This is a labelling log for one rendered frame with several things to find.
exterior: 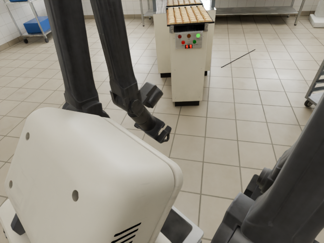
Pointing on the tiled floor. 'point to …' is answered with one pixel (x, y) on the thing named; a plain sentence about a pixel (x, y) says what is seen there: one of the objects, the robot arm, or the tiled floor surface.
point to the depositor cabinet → (158, 20)
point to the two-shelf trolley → (35, 19)
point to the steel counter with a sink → (243, 10)
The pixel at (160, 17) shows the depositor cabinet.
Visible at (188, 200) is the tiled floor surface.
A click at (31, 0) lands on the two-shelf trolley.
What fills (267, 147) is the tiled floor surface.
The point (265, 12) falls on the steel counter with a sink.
